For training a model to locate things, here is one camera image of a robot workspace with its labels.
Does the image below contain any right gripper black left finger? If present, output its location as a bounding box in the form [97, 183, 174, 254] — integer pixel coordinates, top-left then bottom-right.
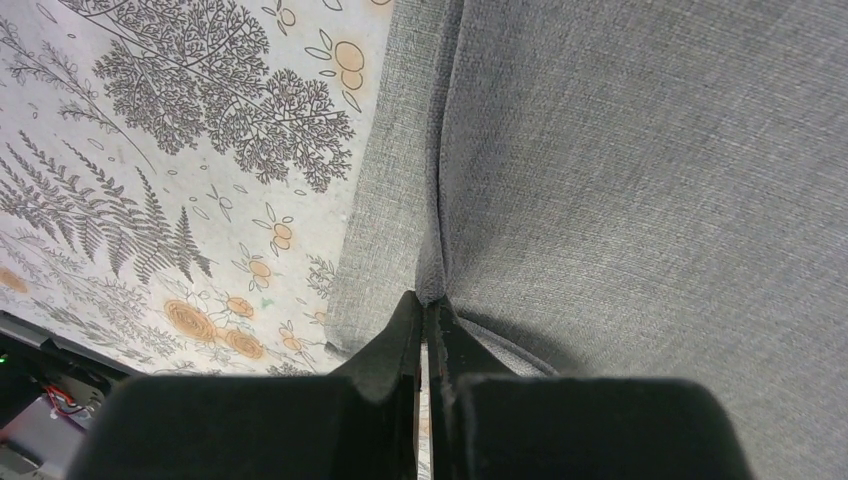
[68, 291, 423, 479]

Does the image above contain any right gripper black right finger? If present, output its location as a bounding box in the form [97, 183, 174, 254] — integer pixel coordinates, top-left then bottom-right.
[423, 299, 752, 479]

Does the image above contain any grey cloth napkin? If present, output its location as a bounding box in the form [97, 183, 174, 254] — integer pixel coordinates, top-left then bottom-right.
[326, 1, 847, 479]

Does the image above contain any floral patterned tablecloth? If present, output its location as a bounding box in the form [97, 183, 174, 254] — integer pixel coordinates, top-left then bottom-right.
[1, 0, 396, 375]

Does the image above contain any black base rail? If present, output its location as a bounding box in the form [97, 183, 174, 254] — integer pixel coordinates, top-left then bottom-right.
[0, 311, 134, 480]

